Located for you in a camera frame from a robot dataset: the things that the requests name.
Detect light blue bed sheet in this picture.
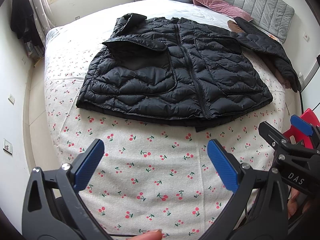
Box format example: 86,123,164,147
44,0,283,46

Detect grey padded headboard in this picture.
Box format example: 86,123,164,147
224,0,295,43

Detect person's left hand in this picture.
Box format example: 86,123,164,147
132,229,162,240

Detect red plastic stool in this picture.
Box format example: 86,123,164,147
283,108,319,151

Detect pink velvet pillow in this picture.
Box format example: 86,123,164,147
193,0,253,22

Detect cherry print white blanket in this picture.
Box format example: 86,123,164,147
42,26,285,239

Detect brown garment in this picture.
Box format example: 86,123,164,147
227,20,245,34

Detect person's right hand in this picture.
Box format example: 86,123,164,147
287,188,312,218

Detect black quilted puffer jacket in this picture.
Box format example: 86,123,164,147
76,13,301,131

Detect patterned grey curtain left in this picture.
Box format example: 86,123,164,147
28,0,55,56

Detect dark clothes hanging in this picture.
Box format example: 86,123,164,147
10,0,43,47

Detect white wall socket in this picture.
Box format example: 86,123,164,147
8,94,15,105

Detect wall switch with sticker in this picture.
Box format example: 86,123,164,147
3,139,13,155

